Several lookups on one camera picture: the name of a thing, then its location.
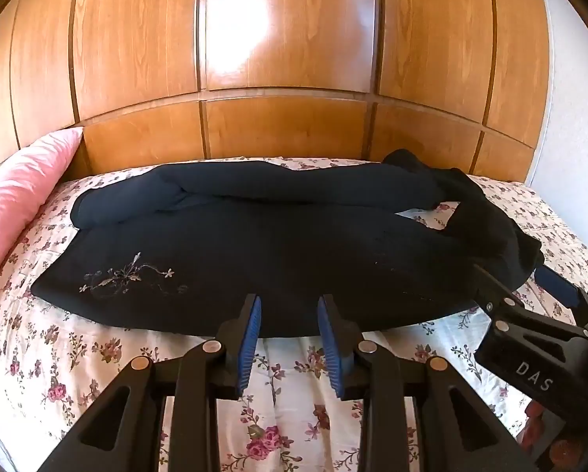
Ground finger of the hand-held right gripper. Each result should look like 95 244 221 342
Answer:
537 266 588 328
472 263 523 313

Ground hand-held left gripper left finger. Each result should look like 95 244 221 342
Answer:
39 293 263 472

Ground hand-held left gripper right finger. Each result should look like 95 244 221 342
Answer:
316 293 537 472

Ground black embroidered pants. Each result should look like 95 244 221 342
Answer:
31 149 544 339

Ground floral bedspread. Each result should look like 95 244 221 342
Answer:
0 156 588 472

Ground pink pillow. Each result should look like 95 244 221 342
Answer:
0 126 85 308

